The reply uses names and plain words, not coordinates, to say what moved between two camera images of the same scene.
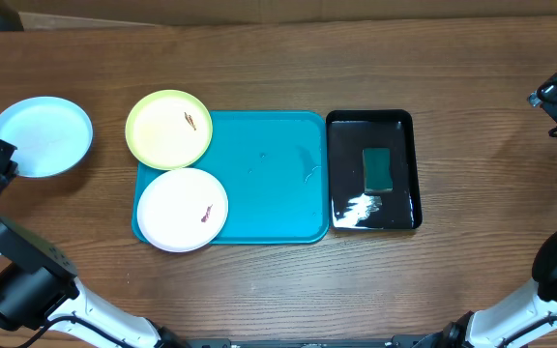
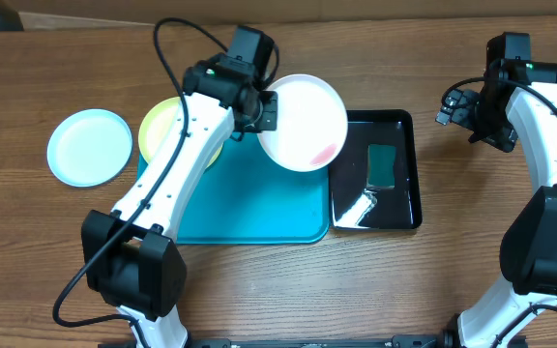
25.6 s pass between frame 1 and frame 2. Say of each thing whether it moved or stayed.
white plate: moved
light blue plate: moved
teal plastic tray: stayed
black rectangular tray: stayed
